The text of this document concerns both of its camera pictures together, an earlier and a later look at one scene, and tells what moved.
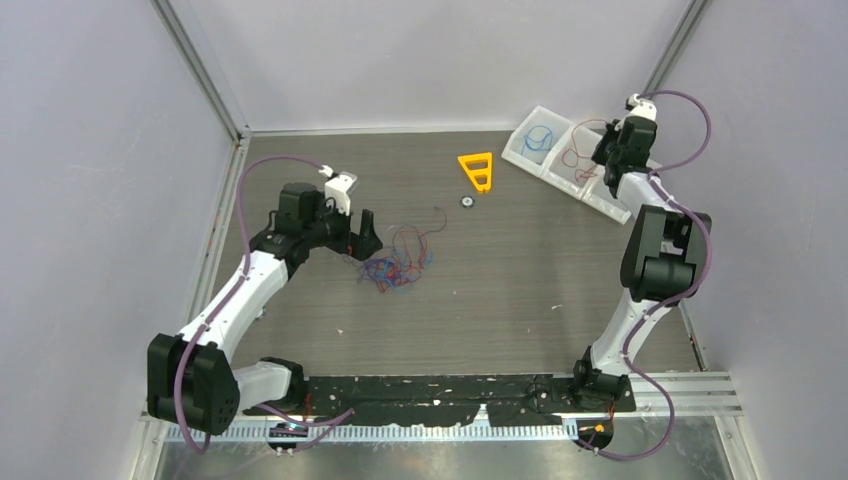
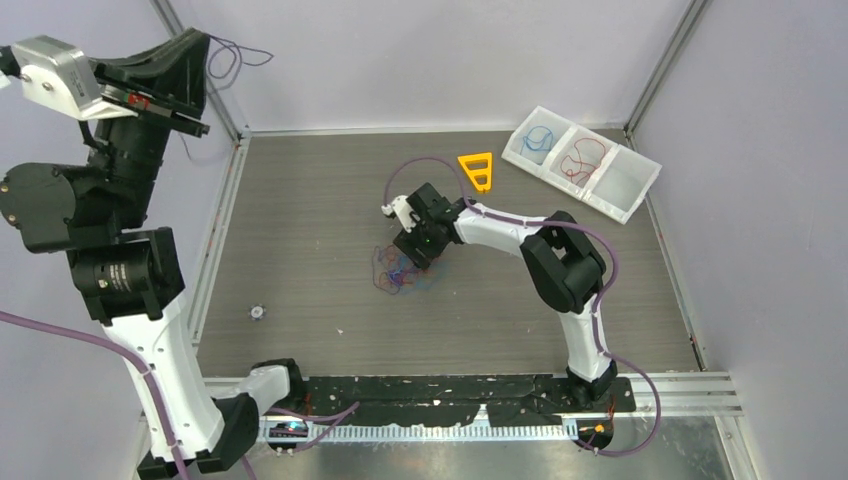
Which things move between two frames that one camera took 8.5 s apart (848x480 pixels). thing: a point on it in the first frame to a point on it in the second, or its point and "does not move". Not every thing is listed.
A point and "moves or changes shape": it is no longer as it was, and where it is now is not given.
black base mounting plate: x=506 y=399 does not move
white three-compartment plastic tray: x=561 y=152 does not move
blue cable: x=538 y=138 does not move
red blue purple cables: x=400 y=268 moves or changes shape
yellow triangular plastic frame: x=487 y=171 does not move
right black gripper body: x=607 y=150 to x=425 y=239
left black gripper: x=357 y=246 to x=158 y=79
